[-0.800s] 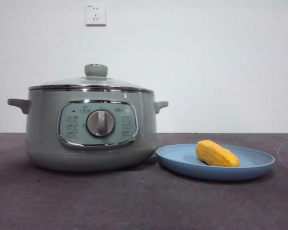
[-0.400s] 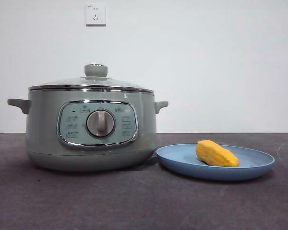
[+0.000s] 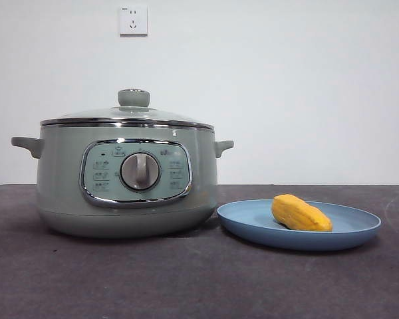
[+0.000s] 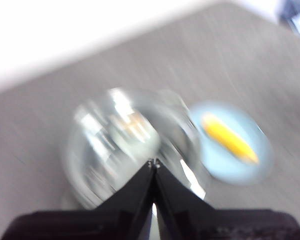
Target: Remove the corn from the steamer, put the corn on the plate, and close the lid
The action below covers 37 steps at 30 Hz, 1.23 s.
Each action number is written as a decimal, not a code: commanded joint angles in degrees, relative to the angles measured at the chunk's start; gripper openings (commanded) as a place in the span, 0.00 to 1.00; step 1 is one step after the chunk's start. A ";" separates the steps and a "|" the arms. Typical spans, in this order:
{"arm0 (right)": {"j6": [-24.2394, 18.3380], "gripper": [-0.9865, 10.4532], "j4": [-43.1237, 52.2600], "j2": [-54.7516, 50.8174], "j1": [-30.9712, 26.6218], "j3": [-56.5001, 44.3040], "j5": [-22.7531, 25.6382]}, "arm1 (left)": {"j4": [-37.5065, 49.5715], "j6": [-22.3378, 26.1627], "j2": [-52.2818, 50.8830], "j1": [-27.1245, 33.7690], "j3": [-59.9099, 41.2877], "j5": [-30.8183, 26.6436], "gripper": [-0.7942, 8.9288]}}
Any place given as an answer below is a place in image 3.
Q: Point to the glass lid with green knob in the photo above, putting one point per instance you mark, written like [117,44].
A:
[134,97]

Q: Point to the yellow corn cob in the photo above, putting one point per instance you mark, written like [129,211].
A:
[299,212]

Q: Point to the pale green electric steamer pot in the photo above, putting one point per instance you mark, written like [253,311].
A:
[63,186]

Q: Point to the blue round plate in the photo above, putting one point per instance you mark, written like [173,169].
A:
[249,219]

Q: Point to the white wall socket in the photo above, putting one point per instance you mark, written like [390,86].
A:
[133,20]

